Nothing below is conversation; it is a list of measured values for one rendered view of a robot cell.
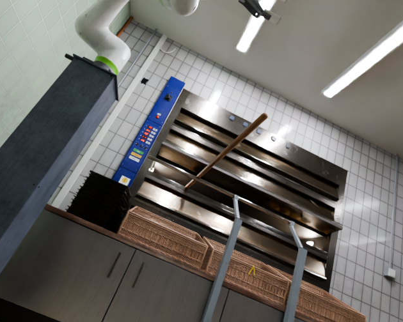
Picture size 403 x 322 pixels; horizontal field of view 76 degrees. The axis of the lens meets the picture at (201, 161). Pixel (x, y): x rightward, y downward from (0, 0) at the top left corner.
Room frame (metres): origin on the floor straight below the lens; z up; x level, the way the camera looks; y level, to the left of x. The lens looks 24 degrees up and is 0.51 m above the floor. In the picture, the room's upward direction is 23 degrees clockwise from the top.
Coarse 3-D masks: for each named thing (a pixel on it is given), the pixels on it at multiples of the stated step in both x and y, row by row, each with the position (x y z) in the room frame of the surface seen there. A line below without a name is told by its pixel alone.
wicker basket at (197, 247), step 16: (128, 224) 2.06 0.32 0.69; (144, 224) 1.66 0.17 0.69; (160, 224) 1.67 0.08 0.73; (176, 224) 2.13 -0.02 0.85; (144, 240) 1.66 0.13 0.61; (160, 240) 1.67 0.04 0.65; (176, 240) 1.68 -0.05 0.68; (192, 240) 1.69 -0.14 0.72; (176, 256) 1.68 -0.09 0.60; (192, 256) 2.02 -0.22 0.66
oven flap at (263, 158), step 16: (192, 128) 2.12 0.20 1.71; (208, 128) 2.17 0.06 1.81; (224, 144) 2.15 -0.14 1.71; (240, 144) 2.20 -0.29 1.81; (256, 160) 2.19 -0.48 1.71; (272, 160) 2.24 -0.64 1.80; (288, 176) 2.23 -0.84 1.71; (304, 176) 2.27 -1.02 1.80; (320, 192) 2.27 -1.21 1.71; (336, 192) 2.31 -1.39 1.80
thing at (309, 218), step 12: (168, 144) 1.99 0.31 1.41; (168, 156) 2.13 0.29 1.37; (180, 156) 2.06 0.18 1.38; (192, 156) 2.01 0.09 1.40; (192, 168) 2.17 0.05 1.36; (216, 168) 2.04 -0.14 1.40; (216, 180) 2.21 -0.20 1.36; (228, 180) 2.13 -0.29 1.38; (240, 180) 2.06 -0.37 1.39; (240, 192) 2.25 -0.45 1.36; (252, 192) 2.16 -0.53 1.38; (264, 192) 2.09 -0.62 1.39; (264, 204) 2.28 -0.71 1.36; (276, 204) 2.20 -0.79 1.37; (288, 204) 2.12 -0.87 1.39; (288, 216) 2.31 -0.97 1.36; (300, 216) 2.23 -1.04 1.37; (312, 216) 2.15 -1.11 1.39; (324, 228) 2.26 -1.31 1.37; (336, 228) 2.18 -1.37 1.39
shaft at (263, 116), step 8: (264, 112) 0.86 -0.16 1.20; (256, 120) 0.91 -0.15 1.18; (264, 120) 0.87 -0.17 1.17; (248, 128) 0.98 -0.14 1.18; (240, 136) 1.07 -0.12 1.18; (232, 144) 1.17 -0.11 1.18; (224, 152) 1.28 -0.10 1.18; (216, 160) 1.42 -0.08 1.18; (208, 168) 1.58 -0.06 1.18; (200, 176) 1.79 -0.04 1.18; (192, 184) 2.04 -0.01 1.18
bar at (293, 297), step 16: (160, 160) 1.77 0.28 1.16; (192, 176) 1.79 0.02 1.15; (224, 192) 1.82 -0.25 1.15; (256, 208) 1.86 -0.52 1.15; (240, 224) 1.60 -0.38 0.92; (288, 224) 1.89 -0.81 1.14; (224, 256) 1.61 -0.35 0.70; (304, 256) 1.65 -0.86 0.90; (224, 272) 1.60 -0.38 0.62; (208, 304) 1.61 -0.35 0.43; (288, 304) 1.67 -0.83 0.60; (208, 320) 1.60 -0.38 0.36; (288, 320) 1.65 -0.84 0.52
